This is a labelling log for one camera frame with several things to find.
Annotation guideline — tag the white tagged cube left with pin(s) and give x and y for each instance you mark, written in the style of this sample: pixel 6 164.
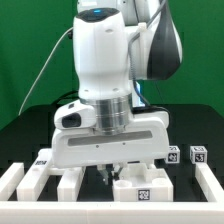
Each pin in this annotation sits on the white tagged cube left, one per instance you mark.
pixel 173 156

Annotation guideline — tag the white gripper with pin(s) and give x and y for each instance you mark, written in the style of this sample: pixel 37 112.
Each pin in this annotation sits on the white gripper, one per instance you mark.
pixel 144 138

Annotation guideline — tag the white chair back frame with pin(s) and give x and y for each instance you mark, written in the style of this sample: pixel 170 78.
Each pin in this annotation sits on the white chair back frame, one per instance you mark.
pixel 34 181

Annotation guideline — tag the white tagged cube right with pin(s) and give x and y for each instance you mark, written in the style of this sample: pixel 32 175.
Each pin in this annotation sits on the white tagged cube right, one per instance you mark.
pixel 198 154

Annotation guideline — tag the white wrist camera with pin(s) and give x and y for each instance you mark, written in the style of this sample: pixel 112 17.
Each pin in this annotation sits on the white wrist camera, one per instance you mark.
pixel 75 115

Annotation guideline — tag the white U-shaped fence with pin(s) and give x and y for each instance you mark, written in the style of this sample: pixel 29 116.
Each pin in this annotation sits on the white U-shaped fence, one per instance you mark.
pixel 209 212

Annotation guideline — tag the white tagged cube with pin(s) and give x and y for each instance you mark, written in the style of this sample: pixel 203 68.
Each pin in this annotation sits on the white tagged cube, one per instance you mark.
pixel 173 156
pixel 198 154

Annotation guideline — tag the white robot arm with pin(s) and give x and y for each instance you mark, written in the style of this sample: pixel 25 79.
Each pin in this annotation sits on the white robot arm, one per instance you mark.
pixel 117 43

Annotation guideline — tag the white chair seat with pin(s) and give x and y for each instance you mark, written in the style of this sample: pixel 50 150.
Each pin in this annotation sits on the white chair seat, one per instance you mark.
pixel 139 183

